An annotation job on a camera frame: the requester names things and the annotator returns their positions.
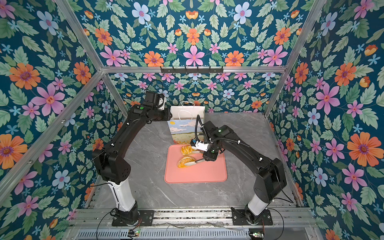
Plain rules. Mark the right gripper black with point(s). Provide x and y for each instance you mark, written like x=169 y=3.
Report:
x=207 y=156

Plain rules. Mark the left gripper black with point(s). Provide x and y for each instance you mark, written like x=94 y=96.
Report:
x=167 y=115

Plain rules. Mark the braided bread loaf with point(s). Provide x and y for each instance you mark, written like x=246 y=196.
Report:
x=187 y=150

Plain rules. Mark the painted landscape paper bag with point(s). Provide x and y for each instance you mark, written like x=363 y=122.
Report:
x=186 y=120

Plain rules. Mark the sesame bun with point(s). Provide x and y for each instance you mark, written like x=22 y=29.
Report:
x=186 y=161

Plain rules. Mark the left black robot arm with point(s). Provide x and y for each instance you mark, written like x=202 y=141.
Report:
x=114 y=169

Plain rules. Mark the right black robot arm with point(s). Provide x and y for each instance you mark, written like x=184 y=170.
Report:
x=270 y=173

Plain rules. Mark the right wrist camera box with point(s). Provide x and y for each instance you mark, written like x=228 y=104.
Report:
x=199 y=146

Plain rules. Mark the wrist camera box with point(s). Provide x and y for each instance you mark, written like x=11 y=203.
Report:
x=199 y=146
x=154 y=100

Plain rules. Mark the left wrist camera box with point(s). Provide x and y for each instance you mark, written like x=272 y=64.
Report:
x=154 y=100

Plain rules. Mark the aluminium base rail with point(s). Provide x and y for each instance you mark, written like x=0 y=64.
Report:
x=195 y=224

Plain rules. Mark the aluminium cage frame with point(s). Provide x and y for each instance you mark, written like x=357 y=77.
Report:
x=47 y=58

